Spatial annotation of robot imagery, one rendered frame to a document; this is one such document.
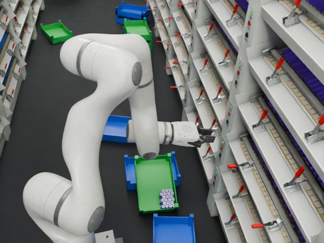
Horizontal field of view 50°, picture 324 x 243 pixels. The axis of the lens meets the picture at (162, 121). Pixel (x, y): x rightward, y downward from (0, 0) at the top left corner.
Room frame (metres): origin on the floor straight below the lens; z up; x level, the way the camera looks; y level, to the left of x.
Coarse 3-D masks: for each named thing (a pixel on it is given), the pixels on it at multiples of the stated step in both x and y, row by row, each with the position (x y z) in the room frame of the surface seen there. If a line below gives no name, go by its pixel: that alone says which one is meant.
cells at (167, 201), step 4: (164, 192) 1.16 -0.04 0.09; (168, 192) 1.16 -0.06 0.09; (172, 192) 1.16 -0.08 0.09; (160, 196) 1.15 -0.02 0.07; (164, 196) 1.14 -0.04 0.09; (168, 196) 1.14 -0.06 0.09; (172, 196) 1.15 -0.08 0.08; (164, 200) 1.12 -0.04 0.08; (168, 200) 1.13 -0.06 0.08; (172, 200) 1.13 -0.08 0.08; (160, 204) 1.14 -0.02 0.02; (164, 204) 1.10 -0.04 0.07; (168, 204) 1.11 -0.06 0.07; (172, 204) 1.11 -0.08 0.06; (164, 208) 1.10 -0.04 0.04
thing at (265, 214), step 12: (240, 132) 1.10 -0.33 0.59; (240, 156) 1.01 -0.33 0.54; (240, 168) 0.95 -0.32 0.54; (252, 180) 0.88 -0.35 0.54; (252, 192) 0.83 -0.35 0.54; (264, 192) 0.82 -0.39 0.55; (264, 204) 0.77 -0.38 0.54; (264, 216) 0.72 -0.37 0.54; (276, 216) 0.72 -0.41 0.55; (276, 240) 0.64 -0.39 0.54; (288, 240) 0.63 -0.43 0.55
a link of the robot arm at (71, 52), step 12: (84, 36) 0.82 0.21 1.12; (96, 36) 0.85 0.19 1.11; (108, 36) 0.85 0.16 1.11; (120, 36) 0.86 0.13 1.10; (132, 36) 0.88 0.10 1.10; (72, 48) 0.77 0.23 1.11; (84, 48) 0.76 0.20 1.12; (132, 48) 0.85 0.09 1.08; (144, 48) 0.88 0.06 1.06; (72, 60) 0.75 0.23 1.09; (144, 60) 0.87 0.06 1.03; (72, 72) 0.76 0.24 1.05; (144, 72) 0.88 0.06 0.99; (144, 84) 0.88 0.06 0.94
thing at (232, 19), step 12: (204, 0) 1.74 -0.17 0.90; (216, 0) 1.62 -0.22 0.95; (228, 0) 1.57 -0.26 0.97; (240, 0) 1.53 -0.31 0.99; (216, 12) 1.52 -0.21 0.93; (228, 12) 1.49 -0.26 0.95; (240, 12) 1.41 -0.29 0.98; (228, 24) 1.36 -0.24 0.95; (240, 24) 1.34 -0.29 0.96; (228, 36) 1.35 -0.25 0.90; (240, 36) 1.19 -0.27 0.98
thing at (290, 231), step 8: (240, 144) 1.06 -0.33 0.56; (248, 144) 1.04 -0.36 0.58; (248, 152) 1.01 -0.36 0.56; (256, 160) 0.95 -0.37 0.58; (256, 168) 0.92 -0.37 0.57; (264, 176) 0.87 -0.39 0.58; (264, 184) 0.84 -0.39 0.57; (272, 192) 0.80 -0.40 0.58; (272, 200) 0.77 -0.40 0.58; (280, 208) 0.73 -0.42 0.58; (280, 216) 0.70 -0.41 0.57; (288, 224) 0.67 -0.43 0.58; (288, 232) 0.64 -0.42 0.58; (296, 240) 0.61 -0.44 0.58
